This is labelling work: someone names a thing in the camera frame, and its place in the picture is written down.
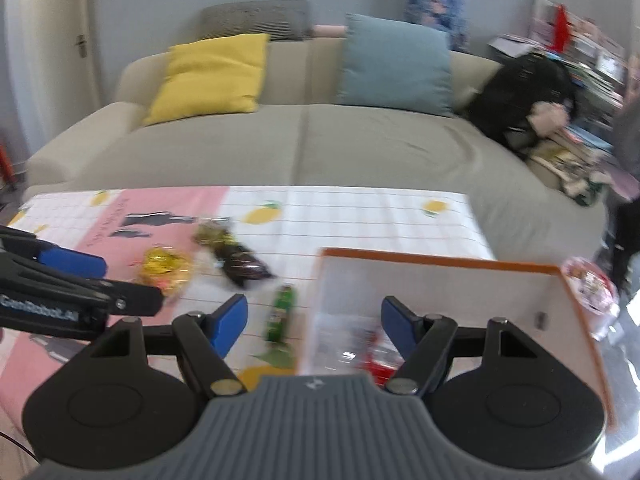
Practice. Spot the green sausage packet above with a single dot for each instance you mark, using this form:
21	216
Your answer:
279	315

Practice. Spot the grey checked cushion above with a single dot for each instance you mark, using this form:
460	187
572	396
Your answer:
250	20

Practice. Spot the white papers stack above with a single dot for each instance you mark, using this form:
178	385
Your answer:
510	45

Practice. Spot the cluttered shelf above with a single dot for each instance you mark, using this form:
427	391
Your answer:
595	65

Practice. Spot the red snack packet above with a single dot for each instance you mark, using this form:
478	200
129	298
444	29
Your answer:
375	360

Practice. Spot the beige pouch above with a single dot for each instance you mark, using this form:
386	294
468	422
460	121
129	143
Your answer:
545	120

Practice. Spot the black snack packet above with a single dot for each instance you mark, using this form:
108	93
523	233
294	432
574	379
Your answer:
245	265

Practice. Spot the white snack packet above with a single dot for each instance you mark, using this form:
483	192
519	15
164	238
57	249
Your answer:
340	340

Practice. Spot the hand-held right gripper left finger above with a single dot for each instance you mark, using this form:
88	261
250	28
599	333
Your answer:
229	327

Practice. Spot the clear bag of green snacks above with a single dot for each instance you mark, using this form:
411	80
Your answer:
212	232

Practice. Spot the red stand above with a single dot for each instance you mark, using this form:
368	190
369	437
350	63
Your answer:
5	165

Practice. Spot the gold snack packet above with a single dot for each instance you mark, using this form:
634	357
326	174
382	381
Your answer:
165	265

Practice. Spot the white door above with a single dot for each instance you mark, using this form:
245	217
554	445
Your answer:
45	70

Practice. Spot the printed tote bag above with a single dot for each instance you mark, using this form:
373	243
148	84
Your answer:
555	160

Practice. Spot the pink bolster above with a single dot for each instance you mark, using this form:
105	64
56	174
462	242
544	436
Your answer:
327	31

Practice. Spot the beige sofa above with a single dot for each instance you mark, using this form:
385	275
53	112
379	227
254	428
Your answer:
350	150

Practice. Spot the orange cardboard box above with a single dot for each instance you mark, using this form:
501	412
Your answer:
450	285

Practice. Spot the grey office chair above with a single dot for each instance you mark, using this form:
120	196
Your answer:
630	145

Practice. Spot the yellow cushion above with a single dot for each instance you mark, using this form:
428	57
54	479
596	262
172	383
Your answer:
210	77

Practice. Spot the red paper bag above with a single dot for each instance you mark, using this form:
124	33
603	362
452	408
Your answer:
561	27

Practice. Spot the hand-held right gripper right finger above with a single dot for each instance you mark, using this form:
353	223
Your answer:
400	327

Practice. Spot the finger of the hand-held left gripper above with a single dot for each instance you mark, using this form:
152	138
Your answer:
137	299
75	262

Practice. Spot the pink snack bag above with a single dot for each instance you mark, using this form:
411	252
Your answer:
590	290

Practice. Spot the printed figure pillow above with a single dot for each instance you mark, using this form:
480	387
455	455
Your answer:
435	5

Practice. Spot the stack of books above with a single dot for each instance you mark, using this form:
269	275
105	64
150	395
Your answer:
587	140

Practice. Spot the black backpack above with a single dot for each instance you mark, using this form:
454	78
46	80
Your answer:
520	90

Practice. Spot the printed pink white tablecloth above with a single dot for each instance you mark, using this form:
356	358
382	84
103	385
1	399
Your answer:
350	220

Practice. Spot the teal cushion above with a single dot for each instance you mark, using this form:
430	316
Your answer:
395	65

